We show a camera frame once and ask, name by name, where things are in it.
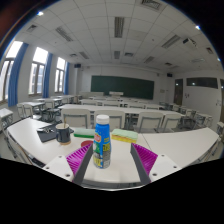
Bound dark door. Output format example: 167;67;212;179
173;78;184;106

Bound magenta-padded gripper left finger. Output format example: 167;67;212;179
42;143;94;186

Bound wide blue curtain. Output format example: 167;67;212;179
7;42;30;108

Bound ceiling light panels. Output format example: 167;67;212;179
26;0;214;64

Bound white lectern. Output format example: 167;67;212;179
108;91;125;98

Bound dark blue mug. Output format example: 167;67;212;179
55;122;72;146

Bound green chalkboard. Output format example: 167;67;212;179
90;75;155;100

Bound narrow blue curtain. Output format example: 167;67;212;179
63;61;70;96
42;53;54;99

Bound flat round red coaster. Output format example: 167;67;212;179
80;140;95;148

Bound black notebook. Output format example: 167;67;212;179
36;123;75;144

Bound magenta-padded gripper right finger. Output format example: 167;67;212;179
129;142;183;186

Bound ceiling projector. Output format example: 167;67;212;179
182;37;198;48

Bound green and yellow sponge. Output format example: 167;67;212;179
110;128;139;144

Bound blue white-capped drink bottle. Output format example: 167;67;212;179
92;114;112;169

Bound dark high wall window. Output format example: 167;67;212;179
186;77;219;90

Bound white classroom desks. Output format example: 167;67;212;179
0;91;214;133

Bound white classroom chairs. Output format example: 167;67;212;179
16;99;224;134

